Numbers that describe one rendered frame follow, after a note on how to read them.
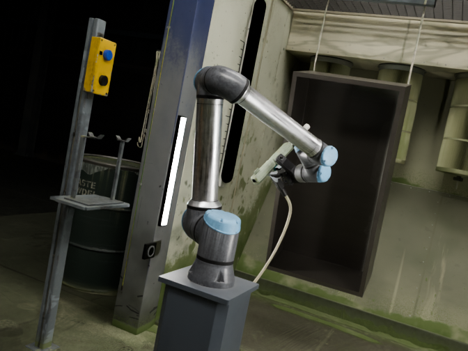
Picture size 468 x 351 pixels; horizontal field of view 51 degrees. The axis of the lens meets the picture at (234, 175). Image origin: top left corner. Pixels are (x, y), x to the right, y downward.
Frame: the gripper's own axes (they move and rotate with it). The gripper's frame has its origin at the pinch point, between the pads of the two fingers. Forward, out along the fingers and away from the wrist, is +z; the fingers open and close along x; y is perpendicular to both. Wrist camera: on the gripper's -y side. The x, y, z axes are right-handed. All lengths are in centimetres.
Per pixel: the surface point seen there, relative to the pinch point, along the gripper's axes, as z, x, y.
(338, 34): 57, 164, -2
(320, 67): 75, 148, 14
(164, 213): 52, -41, -4
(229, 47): 54, 62, -50
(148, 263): 59, -63, 14
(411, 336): 3, 30, 173
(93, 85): 30, -38, -84
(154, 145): 55, -19, -36
